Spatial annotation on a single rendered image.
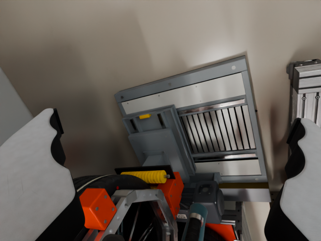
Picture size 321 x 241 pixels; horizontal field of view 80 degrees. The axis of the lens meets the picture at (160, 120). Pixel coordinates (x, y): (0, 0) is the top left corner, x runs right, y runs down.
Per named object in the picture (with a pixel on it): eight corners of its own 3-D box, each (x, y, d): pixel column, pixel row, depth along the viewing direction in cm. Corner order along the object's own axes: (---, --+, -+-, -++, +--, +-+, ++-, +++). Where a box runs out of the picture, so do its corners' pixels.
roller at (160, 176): (119, 169, 103) (113, 177, 98) (168, 167, 89) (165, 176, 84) (123, 178, 105) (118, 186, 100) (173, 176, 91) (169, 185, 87)
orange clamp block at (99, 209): (100, 208, 62) (86, 187, 59) (119, 209, 58) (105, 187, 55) (85, 228, 56) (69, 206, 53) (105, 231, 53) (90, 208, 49)
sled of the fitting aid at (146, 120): (127, 113, 134) (120, 120, 126) (174, 103, 118) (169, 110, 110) (153, 169, 152) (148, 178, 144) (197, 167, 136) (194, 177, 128)
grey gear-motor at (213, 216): (164, 165, 146) (146, 203, 117) (221, 162, 127) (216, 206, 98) (172, 183, 152) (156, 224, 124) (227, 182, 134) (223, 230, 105)
